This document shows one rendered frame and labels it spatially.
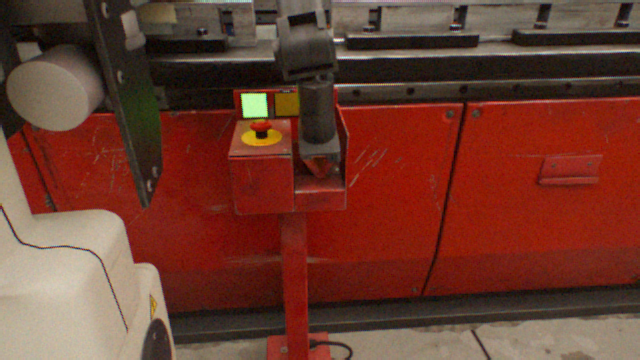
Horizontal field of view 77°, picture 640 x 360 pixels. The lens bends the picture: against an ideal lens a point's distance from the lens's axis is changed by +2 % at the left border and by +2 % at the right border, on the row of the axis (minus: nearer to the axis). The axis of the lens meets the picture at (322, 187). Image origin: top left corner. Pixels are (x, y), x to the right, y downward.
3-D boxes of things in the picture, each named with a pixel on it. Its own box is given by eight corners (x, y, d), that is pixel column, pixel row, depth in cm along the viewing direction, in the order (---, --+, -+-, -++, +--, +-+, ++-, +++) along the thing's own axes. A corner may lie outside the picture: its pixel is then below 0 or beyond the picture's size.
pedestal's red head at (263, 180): (235, 215, 71) (222, 121, 62) (243, 172, 84) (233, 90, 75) (346, 210, 72) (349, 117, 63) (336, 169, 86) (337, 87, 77)
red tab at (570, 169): (540, 185, 101) (549, 160, 98) (536, 181, 103) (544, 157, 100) (597, 182, 103) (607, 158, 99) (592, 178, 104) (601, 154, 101)
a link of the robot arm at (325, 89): (296, 82, 57) (335, 79, 57) (295, 60, 62) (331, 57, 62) (299, 122, 62) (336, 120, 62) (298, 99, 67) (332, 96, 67)
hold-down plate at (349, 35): (347, 50, 88) (347, 36, 87) (344, 45, 93) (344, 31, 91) (478, 47, 91) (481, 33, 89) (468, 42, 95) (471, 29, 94)
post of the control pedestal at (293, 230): (288, 373, 104) (277, 198, 76) (288, 354, 108) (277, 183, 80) (309, 371, 104) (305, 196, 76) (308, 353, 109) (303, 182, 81)
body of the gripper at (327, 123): (334, 124, 72) (334, 87, 67) (340, 160, 65) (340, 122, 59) (299, 126, 72) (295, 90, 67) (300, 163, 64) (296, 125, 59)
